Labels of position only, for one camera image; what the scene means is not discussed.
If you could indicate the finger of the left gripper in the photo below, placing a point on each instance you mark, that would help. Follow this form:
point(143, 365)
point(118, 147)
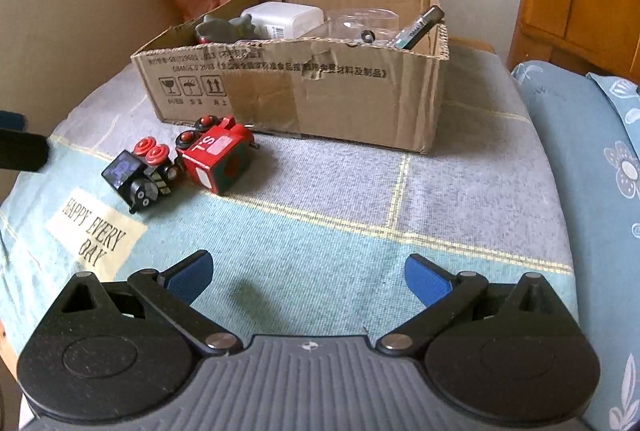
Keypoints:
point(12, 121)
point(21, 151)

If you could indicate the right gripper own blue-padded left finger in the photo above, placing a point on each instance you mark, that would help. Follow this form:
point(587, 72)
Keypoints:
point(169, 295)

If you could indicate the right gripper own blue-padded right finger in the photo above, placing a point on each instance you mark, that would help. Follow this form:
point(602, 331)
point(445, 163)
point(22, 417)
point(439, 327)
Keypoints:
point(445, 296)

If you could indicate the black toy train engine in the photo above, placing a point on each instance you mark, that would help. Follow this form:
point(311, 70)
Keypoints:
point(142, 176)

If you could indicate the red toy train car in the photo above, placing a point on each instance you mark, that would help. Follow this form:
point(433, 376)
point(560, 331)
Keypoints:
point(215, 152)

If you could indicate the grey elephant toy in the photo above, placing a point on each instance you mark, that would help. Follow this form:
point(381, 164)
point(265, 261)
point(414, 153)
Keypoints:
point(216, 30)

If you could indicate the clear plastic chopper bowl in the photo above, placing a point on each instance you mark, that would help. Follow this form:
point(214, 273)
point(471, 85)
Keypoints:
point(360, 25)

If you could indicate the black glasses case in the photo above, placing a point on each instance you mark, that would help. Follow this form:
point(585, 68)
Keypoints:
point(415, 32)

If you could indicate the white plastic bottle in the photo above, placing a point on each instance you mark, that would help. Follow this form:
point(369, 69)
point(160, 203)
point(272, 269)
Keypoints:
point(282, 20)

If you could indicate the blue floral bed sheet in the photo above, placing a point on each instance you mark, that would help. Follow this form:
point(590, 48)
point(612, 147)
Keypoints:
point(596, 171)

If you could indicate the open cardboard box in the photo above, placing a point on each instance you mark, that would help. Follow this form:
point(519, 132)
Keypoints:
point(312, 86)

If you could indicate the blue floral pillow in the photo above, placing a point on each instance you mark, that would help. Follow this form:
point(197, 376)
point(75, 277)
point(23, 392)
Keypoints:
point(623, 94)

